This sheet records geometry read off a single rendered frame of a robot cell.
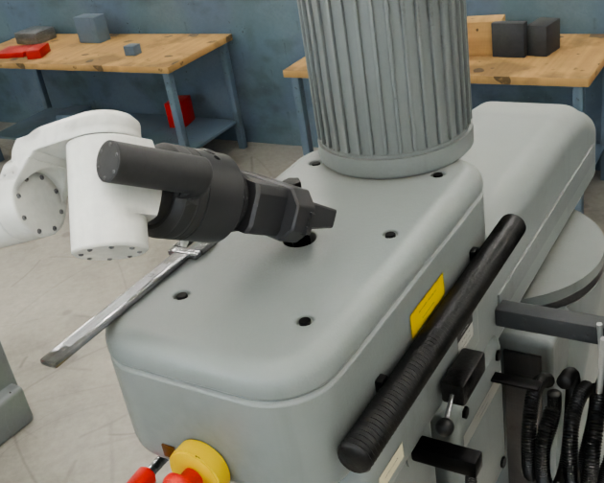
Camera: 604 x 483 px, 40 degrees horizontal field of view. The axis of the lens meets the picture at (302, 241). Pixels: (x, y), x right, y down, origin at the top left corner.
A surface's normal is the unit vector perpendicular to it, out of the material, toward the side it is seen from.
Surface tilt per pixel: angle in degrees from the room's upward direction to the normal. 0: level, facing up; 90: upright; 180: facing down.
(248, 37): 90
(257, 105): 90
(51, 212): 76
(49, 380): 0
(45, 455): 0
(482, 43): 90
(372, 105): 90
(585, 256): 0
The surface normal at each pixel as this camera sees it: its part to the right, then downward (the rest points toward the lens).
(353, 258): -0.15, -0.87
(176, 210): -0.09, 0.33
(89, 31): -0.54, 0.47
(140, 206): 0.70, -0.22
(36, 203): 0.88, -0.18
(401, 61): 0.11, 0.46
